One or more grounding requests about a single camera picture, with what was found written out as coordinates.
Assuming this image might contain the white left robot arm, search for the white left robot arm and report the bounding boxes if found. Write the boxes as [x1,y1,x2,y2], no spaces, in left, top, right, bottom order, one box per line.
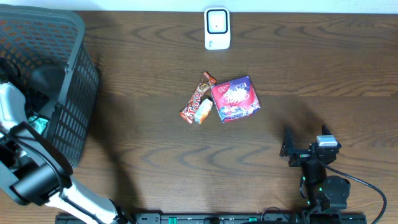
[1,82,134,223]

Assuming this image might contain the mint green wipes pack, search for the mint green wipes pack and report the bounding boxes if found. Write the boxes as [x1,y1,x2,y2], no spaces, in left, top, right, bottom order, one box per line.
[27,116,48,134]

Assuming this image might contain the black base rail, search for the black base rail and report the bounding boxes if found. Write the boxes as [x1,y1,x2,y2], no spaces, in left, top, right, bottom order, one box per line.
[55,212,368,224]

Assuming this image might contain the dark grey plastic basket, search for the dark grey plastic basket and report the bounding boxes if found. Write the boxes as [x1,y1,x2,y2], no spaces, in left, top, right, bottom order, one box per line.
[1,4,99,167]

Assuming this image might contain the red orange chocolate bar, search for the red orange chocolate bar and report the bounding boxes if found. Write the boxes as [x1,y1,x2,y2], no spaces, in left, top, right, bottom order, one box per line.
[180,72,216,124]

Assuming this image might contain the orange white tissue pack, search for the orange white tissue pack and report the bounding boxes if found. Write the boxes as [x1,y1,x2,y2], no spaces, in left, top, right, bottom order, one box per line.
[194,98,213,124]

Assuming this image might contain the white barcode scanner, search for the white barcode scanner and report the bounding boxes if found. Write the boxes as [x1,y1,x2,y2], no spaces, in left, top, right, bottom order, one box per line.
[204,7,231,50]

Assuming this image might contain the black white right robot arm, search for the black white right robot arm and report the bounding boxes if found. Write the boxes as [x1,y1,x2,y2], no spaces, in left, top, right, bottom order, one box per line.
[279,125,351,212]

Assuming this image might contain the red purple pad pack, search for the red purple pad pack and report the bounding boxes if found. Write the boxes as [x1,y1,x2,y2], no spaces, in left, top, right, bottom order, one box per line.
[211,76,261,123]

